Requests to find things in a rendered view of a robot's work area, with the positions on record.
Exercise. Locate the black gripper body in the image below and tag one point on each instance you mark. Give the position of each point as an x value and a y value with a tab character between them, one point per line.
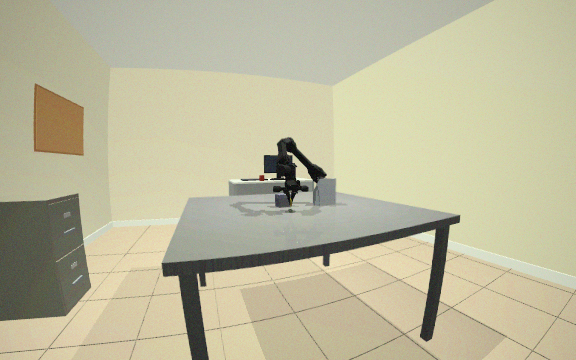
279	188

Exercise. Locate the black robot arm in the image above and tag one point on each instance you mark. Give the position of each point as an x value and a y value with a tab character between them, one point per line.
282	169

